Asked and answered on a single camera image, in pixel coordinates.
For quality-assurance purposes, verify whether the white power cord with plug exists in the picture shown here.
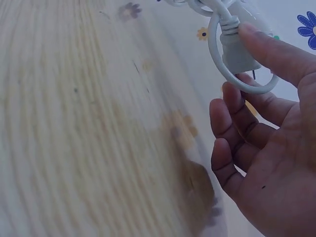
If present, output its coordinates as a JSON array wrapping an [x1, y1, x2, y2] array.
[[162, 0, 280, 95]]

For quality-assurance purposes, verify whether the person's right hand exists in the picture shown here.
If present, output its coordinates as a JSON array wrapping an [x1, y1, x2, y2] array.
[[209, 23, 316, 237]]

